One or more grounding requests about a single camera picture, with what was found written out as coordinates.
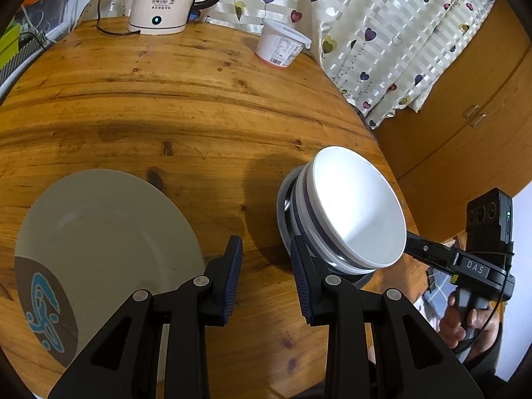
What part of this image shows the black kettle cable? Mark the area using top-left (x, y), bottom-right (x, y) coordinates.
top-left (95, 0), bottom-right (134, 36)

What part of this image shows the person's right hand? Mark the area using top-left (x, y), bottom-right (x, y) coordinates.
top-left (439, 290), bottom-right (500, 356)

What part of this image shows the heart print curtain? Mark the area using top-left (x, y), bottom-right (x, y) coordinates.
top-left (75, 0), bottom-right (499, 129)

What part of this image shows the white electric kettle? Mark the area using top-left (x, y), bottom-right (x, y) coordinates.
top-left (128, 0), bottom-right (237, 36)

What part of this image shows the large white bowl blue band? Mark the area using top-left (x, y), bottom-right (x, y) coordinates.
top-left (290, 165), bottom-right (377, 276)

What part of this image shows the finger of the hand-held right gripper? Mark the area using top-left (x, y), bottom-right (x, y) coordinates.
top-left (404, 232), bottom-right (459, 276)

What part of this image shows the white plastic tub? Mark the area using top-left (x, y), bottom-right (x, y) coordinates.
top-left (255, 19), bottom-right (312, 69)

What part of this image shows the olive green plate blue logo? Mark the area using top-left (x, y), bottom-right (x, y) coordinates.
top-left (14, 169), bottom-right (207, 368)

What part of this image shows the grey chevron pattern box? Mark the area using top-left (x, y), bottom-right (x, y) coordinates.
top-left (0, 29), bottom-right (55, 88)

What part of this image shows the green flat box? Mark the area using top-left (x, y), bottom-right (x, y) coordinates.
top-left (0, 25), bottom-right (21, 67)

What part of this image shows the person's right forearm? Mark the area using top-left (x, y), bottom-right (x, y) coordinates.
top-left (457, 332), bottom-right (514, 383)

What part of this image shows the small white bowl blue band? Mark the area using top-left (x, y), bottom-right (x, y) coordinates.
top-left (310, 146), bottom-right (407, 269)

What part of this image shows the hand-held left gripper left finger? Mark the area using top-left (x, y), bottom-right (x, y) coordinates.
top-left (48, 235), bottom-right (244, 399)

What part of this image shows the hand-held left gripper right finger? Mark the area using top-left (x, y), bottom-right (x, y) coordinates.
top-left (290, 235), bottom-right (485, 399)

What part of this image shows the wooden cabinet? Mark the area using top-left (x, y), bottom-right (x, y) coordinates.
top-left (372, 0), bottom-right (532, 242)

